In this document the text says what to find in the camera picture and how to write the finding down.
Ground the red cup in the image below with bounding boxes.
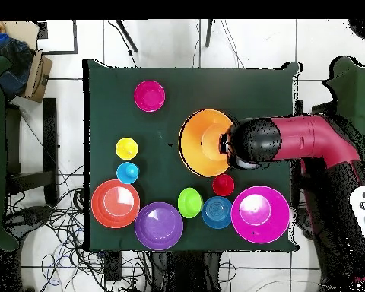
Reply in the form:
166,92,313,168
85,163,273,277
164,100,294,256
211,173,236,197

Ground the black tripod leg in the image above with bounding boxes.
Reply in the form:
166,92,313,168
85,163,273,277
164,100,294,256
115,19,139,53
205,19,214,48

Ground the black stool frame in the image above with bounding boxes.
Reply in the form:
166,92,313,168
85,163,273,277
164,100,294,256
4,97,59,208

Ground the small crimson bowl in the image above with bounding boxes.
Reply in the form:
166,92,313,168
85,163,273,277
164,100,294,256
133,80,167,113

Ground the blue fabric bundle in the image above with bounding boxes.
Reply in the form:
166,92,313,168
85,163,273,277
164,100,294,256
0,31,34,100

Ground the dark green tablecloth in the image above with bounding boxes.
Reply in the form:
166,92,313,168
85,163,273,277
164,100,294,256
82,59,303,253

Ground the brown cardboard box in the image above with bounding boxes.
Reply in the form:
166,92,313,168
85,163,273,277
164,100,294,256
19,49,53,103

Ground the large pink bowl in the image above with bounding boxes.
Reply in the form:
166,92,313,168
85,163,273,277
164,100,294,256
230,185,291,245

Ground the white panel black frame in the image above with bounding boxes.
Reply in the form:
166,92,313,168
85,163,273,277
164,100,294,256
36,19,78,56

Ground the red-orange bowl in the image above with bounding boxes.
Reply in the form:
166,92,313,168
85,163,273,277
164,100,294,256
90,179,141,230

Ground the yellow cup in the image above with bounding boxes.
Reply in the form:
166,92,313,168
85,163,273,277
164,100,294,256
115,137,140,161

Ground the large orange bowl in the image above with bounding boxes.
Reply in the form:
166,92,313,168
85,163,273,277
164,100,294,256
178,108,237,178

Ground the blue bowl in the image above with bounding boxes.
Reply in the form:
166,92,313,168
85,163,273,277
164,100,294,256
201,195,233,230

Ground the blue cup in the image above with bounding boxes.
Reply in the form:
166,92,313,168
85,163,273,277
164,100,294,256
116,161,140,186

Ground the black pedestal foot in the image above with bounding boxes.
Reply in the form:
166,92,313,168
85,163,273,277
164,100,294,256
2,205,54,235

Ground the purple bowl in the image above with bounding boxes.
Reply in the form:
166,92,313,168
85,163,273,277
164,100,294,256
134,202,185,252

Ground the green bowl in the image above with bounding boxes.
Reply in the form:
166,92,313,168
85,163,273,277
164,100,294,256
177,187,205,220

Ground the tangle of floor cables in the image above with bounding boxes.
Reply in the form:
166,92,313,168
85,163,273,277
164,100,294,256
5,165,153,292

